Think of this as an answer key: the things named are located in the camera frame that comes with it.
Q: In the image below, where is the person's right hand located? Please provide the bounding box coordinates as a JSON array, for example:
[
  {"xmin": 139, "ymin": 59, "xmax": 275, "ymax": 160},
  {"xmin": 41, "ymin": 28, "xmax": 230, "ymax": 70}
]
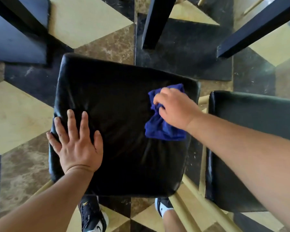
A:
[{"xmin": 153, "ymin": 87, "xmax": 204, "ymax": 133}]

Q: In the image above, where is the person's left hand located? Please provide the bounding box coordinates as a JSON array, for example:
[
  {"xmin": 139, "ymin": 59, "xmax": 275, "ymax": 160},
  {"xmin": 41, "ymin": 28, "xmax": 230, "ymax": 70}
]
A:
[{"xmin": 46, "ymin": 109, "xmax": 104, "ymax": 174}]

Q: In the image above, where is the black padded wooden stool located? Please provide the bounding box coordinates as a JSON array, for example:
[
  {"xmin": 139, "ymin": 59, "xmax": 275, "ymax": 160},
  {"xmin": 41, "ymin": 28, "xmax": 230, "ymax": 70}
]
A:
[
  {"xmin": 199, "ymin": 90, "xmax": 290, "ymax": 214},
  {"xmin": 34, "ymin": 53, "xmax": 235, "ymax": 232}
]

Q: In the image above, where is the blue cleaning cloth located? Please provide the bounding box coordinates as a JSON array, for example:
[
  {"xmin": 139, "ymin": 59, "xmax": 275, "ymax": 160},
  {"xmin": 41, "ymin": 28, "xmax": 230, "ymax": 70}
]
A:
[{"xmin": 145, "ymin": 83, "xmax": 188, "ymax": 141}]

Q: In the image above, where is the person's left forearm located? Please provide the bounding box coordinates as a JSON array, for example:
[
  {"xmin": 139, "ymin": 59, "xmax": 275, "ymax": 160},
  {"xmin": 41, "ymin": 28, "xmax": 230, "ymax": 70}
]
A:
[{"xmin": 0, "ymin": 166, "xmax": 97, "ymax": 232}]

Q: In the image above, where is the person's right forearm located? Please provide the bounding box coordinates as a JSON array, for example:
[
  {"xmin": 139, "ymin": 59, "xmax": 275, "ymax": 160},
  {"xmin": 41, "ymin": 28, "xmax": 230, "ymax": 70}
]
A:
[{"xmin": 186, "ymin": 111, "xmax": 290, "ymax": 232}]

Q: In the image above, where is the person's black left shoe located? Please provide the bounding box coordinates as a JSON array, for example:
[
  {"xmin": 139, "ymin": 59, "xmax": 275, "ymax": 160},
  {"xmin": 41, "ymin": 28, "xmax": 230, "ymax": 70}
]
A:
[{"xmin": 78, "ymin": 196, "xmax": 109, "ymax": 232}]

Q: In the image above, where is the person's black shoe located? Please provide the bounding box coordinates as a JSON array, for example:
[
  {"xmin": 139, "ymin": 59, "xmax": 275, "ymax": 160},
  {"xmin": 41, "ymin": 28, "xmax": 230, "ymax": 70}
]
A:
[
  {"xmin": 155, "ymin": 197, "xmax": 175, "ymax": 218},
  {"xmin": 78, "ymin": 196, "xmax": 109, "ymax": 232}
]

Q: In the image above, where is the slim dark table leg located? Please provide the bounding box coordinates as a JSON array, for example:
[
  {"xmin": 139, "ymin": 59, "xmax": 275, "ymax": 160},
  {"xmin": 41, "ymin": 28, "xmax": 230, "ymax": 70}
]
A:
[
  {"xmin": 142, "ymin": 0, "xmax": 178, "ymax": 50},
  {"xmin": 217, "ymin": 0, "xmax": 290, "ymax": 59}
]

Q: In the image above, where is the person's black right shoe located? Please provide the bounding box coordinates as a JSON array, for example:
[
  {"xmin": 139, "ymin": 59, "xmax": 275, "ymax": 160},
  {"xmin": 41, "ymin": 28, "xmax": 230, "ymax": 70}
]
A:
[{"xmin": 155, "ymin": 197, "xmax": 175, "ymax": 218}]

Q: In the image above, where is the person's right leg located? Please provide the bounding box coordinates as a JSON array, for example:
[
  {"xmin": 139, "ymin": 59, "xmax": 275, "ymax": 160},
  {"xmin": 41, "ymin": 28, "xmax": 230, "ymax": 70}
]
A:
[{"xmin": 163, "ymin": 208, "xmax": 182, "ymax": 232}]

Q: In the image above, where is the wide dark table leg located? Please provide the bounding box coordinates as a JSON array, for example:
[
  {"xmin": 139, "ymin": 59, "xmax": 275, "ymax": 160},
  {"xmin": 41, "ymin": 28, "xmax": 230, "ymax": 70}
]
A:
[{"xmin": 0, "ymin": 0, "xmax": 52, "ymax": 65}]

